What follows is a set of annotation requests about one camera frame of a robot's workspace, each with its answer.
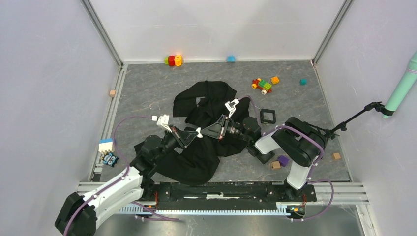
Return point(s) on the blue round block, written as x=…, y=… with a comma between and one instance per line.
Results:
x=230, y=59

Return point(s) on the black garment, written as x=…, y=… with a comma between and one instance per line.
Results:
x=191, y=156

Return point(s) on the orange cube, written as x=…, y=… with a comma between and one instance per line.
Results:
x=274, y=80

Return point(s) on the mint green tube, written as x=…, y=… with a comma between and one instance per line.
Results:
x=403, y=87

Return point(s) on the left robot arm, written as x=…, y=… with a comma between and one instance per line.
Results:
x=82, y=215

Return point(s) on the tan cube by wall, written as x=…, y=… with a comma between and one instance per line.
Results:
x=336, y=156

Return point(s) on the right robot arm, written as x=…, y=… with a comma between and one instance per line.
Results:
x=302, y=142

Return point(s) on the colourful toy brick car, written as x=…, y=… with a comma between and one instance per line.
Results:
x=263, y=85

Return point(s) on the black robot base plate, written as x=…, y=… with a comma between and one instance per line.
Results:
x=224, y=196

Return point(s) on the blue monster card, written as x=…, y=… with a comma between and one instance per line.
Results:
x=109, y=159

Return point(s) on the teal cube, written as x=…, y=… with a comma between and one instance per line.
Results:
x=302, y=82

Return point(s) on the blue white block toy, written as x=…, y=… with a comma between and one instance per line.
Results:
x=105, y=146

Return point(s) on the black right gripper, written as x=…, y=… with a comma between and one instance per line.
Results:
x=215, y=130

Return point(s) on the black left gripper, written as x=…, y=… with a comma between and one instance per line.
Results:
x=184, y=138

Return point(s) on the red yellow green toy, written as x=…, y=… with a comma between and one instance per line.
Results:
x=173, y=60

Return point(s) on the purple cube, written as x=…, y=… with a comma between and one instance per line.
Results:
x=283, y=160

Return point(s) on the black tripod stand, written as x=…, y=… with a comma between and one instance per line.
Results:
x=331, y=134

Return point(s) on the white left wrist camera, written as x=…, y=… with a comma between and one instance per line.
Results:
x=162, y=121

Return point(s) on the brown wooden cube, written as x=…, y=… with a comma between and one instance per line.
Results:
x=275, y=165

